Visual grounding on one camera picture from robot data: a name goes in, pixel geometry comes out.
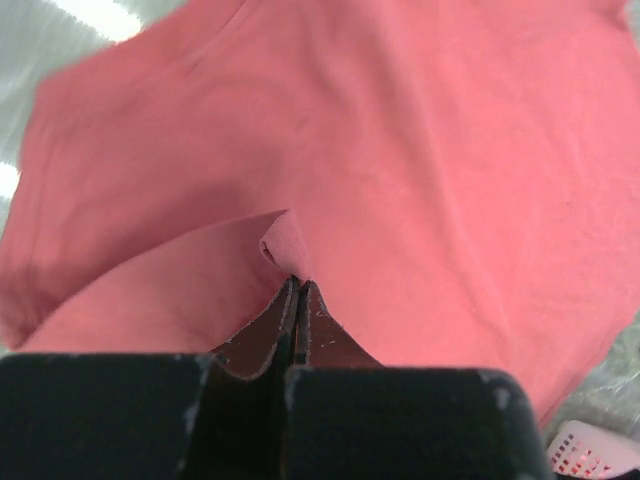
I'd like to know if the dusty red polo shirt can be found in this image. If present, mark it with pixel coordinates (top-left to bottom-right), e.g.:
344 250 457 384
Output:
1 1 639 423

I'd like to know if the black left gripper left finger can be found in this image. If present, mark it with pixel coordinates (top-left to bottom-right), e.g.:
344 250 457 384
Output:
1 278 300 479

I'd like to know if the white plastic laundry basket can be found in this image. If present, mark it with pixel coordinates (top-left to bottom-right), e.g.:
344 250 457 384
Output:
547 420 639 479

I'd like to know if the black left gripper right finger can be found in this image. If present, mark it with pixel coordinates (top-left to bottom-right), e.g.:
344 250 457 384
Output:
284 283 552 479

